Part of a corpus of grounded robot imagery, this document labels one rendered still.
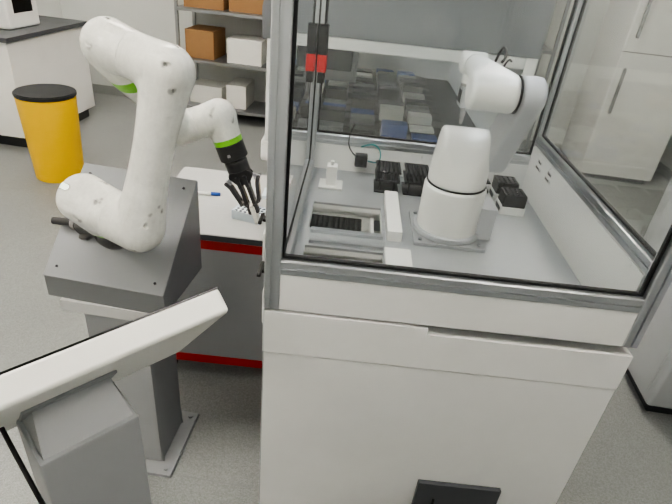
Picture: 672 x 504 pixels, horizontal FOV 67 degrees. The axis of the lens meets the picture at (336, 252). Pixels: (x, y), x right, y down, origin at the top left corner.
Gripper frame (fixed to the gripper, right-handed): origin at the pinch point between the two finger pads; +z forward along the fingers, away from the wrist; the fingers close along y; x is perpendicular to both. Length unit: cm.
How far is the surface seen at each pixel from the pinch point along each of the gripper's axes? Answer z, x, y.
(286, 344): 15, 55, -15
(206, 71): 3, -428, 145
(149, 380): 36, 35, 43
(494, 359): 31, 55, -67
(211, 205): 6.9, -34.0, 28.7
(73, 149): 4, -200, 186
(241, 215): 9.8, -23.6, 13.9
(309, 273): -5, 55, -27
